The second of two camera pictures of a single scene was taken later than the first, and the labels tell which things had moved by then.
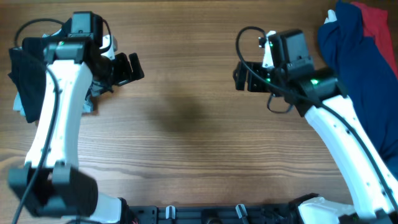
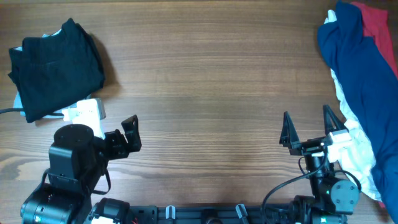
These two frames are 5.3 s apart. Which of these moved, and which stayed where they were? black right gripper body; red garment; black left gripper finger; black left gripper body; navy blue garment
Moved: black left gripper body; black right gripper body; black left gripper finger
Stayed: red garment; navy blue garment
